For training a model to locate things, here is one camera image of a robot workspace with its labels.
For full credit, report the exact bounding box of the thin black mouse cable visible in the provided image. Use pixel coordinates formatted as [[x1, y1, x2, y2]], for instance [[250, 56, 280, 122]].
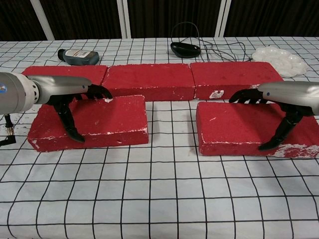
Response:
[[170, 21, 254, 63]]

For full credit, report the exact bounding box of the plain red brick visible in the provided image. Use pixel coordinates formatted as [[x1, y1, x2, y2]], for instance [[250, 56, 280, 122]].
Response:
[[21, 65, 108, 87], [102, 63, 196, 102]]

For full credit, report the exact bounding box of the dark ink bottle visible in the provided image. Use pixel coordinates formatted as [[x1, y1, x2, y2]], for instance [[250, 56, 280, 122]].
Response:
[[57, 48, 100, 66]]

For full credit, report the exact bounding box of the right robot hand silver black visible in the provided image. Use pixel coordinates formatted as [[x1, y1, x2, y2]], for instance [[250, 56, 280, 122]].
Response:
[[228, 81, 319, 151]]

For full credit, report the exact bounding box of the red brick with white blotch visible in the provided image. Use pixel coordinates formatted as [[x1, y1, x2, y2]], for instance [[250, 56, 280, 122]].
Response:
[[189, 61, 285, 100]]

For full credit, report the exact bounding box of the white black checked tablecloth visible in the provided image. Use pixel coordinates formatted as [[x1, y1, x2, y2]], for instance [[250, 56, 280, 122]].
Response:
[[0, 36, 319, 239]]

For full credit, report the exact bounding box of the white paint palette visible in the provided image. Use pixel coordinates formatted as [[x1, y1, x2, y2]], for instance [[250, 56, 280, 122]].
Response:
[[251, 47, 307, 78]]

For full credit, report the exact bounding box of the red brick white scuffed side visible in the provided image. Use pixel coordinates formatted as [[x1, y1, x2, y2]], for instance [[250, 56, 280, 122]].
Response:
[[196, 101, 319, 159]]

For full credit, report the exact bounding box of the black computer mouse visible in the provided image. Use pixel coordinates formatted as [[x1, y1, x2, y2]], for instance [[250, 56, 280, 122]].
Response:
[[170, 41, 201, 59]]

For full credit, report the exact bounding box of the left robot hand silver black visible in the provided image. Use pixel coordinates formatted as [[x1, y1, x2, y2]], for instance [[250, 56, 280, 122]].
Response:
[[29, 74, 113, 143]]

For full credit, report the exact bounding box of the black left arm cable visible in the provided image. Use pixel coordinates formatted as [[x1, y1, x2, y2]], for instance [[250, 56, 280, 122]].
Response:
[[0, 113, 17, 147]]

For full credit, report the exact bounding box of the red brick chipped white corner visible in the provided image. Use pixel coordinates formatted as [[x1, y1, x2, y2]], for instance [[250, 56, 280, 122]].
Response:
[[27, 94, 150, 152]]

